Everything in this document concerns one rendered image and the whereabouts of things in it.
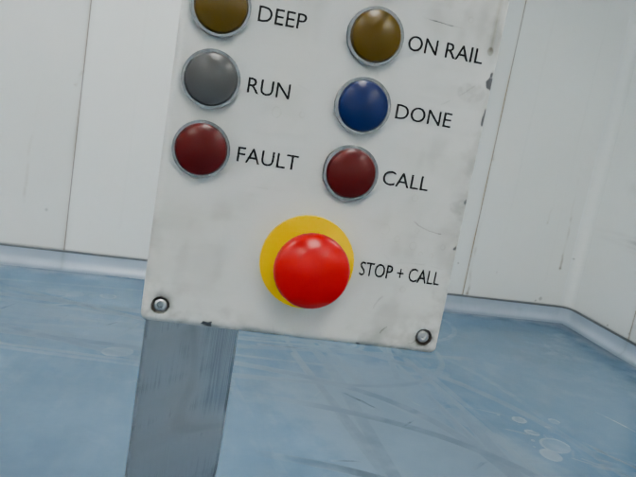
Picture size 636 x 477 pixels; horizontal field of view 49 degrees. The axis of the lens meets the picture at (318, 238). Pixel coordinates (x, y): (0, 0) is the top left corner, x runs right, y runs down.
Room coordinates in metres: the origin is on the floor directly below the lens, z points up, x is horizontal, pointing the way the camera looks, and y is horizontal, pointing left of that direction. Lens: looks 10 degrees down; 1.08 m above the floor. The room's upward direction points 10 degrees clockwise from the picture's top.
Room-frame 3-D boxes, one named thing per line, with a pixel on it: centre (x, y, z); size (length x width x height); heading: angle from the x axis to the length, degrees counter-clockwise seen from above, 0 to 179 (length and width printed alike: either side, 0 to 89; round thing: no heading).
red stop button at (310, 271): (0.37, 0.00, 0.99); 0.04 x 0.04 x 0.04; 10
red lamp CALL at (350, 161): (0.38, -0.01, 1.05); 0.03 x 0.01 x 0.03; 100
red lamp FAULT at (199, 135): (0.36, 0.07, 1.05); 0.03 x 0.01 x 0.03; 100
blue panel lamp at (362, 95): (0.38, -0.01, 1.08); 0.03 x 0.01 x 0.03; 100
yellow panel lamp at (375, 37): (0.38, -0.01, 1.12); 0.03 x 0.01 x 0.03; 100
